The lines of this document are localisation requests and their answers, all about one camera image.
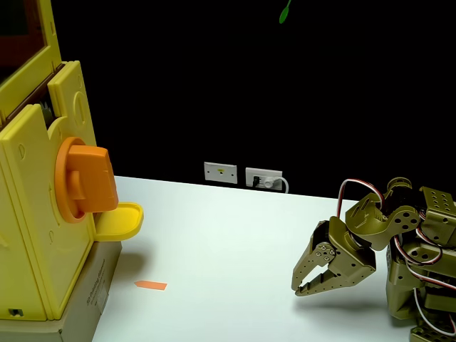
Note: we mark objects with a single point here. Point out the white wall socket plate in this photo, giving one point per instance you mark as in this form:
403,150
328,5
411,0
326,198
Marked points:
272,174

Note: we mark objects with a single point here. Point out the black plug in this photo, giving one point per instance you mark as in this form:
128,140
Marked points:
256,181

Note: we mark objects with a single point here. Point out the green leaf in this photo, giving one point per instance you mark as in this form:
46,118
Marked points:
284,16

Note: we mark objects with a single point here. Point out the grey cardboard box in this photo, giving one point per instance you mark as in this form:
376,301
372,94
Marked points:
89,295

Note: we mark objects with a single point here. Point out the orange paper arrow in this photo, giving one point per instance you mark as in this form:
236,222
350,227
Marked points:
151,285

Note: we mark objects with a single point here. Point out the orange round turning knob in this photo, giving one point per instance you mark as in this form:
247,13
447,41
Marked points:
90,178

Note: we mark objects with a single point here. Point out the yellow dispensing tray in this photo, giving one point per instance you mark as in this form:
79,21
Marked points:
117,221

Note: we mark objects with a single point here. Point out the yellow toy vending machine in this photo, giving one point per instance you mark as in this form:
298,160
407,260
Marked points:
28,213

